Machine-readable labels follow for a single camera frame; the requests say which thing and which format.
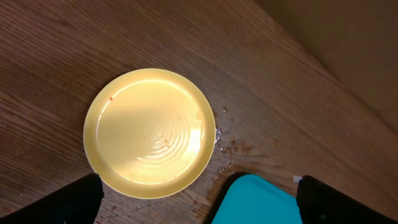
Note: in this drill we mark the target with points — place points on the teal plastic tray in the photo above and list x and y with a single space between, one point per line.
251 199

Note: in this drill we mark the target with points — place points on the small tape piece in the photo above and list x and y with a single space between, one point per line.
297 178

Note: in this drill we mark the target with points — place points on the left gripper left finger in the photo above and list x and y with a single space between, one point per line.
77 202

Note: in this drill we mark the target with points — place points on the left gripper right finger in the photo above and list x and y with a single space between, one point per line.
319 203

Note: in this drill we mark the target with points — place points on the light green plate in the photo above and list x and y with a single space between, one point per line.
149 133

